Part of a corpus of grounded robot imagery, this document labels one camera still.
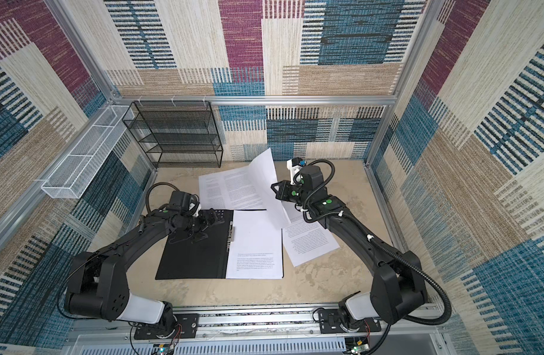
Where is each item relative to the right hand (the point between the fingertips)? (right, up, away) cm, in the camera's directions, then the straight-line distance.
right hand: (272, 189), depth 78 cm
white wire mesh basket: (-63, +5, -7) cm, 64 cm away
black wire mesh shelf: (-48, +27, +33) cm, 65 cm away
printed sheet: (+13, -21, +15) cm, 29 cm away
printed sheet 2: (-6, -24, +11) cm, 27 cm away
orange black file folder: (-27, -27, +11) cm, 40 cm away
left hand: (-21, -14, +9) cm, 27 cm away
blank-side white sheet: (-3, +6, +4) cm, 7 cm away
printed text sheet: (-15, -1, +33) cm, 36 cm away
